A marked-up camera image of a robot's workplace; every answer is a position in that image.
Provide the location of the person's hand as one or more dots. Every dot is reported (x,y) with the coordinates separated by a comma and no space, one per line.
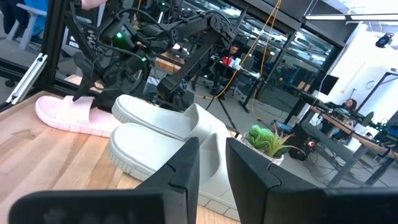
(93,3)

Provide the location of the pink rubber slide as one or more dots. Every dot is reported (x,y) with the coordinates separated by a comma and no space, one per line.
(68,115)

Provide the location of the round wall clock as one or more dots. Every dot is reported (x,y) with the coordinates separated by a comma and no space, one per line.
(370,84)

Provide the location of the black wall screen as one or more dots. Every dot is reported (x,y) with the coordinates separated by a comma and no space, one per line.
(329,84)

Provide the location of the black round wall camera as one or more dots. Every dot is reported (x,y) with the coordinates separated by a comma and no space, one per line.
(384,40)

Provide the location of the white chair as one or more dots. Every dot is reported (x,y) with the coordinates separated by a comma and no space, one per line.
(26,34)

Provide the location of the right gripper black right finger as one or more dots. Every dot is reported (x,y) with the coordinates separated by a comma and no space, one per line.
(258,193)

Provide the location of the grey rubber slide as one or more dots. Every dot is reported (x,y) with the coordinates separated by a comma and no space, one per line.
(155,115)
(146,149)

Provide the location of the green succulent white patterned pot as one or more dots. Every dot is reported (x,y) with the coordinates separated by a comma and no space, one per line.
(264,141)

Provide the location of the red can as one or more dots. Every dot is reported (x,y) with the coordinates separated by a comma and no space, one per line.
(226,61)

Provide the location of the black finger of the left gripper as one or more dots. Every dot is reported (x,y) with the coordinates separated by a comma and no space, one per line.
(84,74)
(104,99)

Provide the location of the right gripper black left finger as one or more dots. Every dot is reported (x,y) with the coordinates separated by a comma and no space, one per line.
(174,199)

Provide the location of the wooden desk grey legs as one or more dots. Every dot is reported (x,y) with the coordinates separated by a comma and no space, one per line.
(360,135)

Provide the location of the person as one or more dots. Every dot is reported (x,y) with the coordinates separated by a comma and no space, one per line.
(37,15)
(233,51)
(349,105)

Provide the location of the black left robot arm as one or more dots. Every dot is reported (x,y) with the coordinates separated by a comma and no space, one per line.
(192,59)

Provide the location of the long linear ceiling light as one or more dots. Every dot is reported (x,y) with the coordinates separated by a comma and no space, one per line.
(357,17)

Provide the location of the black metal rig frame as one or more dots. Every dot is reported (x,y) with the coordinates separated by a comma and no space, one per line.
(54,37)

